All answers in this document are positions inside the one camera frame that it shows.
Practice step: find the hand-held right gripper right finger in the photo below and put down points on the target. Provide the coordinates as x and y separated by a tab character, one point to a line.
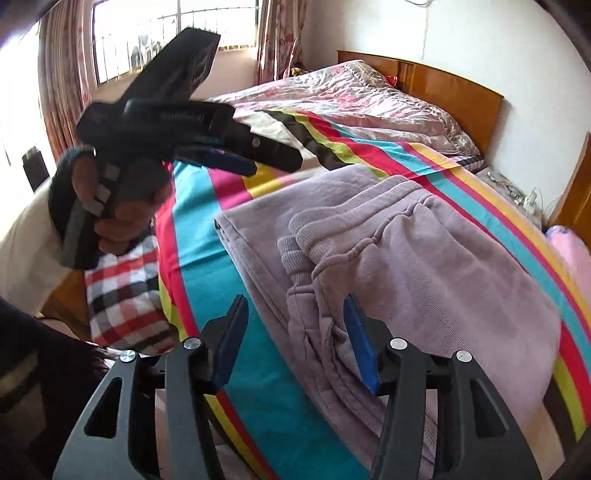
360	346

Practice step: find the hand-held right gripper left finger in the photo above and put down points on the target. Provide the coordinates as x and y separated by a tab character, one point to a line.
228	341

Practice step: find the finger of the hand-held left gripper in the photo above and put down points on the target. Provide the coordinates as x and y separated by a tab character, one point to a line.
272	152
226	161

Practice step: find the lilac pants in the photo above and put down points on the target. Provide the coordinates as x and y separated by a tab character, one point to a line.
438	258

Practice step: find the person's left forearm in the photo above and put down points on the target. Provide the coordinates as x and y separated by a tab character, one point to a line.
27	240

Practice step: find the person's left hand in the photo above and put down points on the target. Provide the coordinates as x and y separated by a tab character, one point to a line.
138	198

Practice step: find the striped colourful blanket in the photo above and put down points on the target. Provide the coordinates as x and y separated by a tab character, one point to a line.
272	401

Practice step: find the yellow toy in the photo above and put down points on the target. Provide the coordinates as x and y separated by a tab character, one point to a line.
298	72

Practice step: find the window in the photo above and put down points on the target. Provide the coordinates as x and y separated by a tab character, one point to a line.
120	46

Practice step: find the pink floral quilt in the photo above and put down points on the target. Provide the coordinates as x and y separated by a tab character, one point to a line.
369	101

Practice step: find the plaid bedsheet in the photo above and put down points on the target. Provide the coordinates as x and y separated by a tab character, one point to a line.
124	295

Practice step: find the pink floral curtain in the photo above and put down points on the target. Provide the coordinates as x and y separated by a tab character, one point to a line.
277	37
60	83

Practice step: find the small red item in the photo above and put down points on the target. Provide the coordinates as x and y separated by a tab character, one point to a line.
393	81

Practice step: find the dark chair back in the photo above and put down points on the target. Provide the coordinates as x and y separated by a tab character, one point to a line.
34	166

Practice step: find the wooden headboard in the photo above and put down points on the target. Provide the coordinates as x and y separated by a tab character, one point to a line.
461	97

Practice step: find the striped mattress edge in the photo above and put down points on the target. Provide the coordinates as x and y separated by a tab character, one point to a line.
472	161

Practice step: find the person's dark clothing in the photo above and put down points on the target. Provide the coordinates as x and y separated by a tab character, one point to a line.
27	392

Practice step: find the pink pillow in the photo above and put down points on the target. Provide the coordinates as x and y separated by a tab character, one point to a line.
570	249

